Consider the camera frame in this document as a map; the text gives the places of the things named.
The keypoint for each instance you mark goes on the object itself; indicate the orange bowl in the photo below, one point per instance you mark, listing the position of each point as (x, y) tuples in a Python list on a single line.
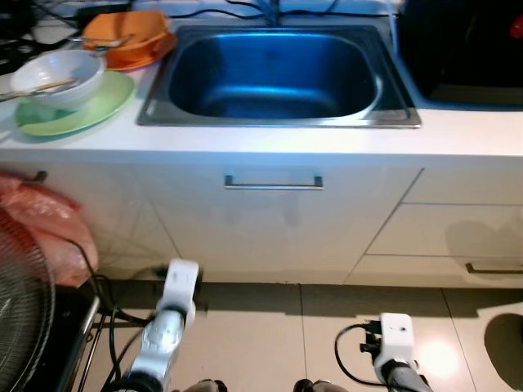
[(135, 28)]

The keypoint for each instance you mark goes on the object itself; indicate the robot right leg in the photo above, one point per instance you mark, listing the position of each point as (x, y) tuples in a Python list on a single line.
[(315, 386)]

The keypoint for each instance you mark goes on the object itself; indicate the wooden chopstick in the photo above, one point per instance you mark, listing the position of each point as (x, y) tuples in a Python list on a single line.
[(59, 83), (49, 88)]

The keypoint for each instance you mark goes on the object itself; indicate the green plate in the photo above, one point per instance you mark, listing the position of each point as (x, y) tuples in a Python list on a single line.
[(98, 114)]

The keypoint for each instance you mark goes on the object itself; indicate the white bowl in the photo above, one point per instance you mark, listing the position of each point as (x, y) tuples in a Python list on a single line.
[(49, 69)]

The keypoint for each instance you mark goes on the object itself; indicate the white kitchen cabinet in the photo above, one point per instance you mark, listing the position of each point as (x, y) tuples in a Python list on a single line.
[(245, 237)]

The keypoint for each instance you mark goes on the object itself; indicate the metal spoon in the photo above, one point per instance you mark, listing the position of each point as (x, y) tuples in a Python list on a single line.
[(98, 41)]

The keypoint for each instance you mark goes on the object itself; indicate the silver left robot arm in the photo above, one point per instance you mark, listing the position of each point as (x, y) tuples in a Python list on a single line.
[(163, 339)]

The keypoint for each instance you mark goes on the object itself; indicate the black induction cooker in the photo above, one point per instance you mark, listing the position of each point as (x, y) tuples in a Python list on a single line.
[(466, 49)]

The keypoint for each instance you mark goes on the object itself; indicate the stainless steel kitchen sink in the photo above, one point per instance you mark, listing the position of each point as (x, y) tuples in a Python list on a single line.
[(278, 73)]

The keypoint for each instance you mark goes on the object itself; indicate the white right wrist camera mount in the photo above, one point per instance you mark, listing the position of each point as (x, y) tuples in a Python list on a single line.
[(399, 336)]

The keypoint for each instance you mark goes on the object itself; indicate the metal grille standing fan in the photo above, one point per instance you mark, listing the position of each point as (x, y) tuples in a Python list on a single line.
[(20, 310)]

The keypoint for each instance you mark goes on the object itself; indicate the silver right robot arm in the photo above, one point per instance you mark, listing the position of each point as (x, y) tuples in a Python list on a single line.
[(404, 378)]

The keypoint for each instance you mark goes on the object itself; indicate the kitchen sink faucet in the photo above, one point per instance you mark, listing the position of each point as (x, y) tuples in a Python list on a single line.
[(272, 10)]

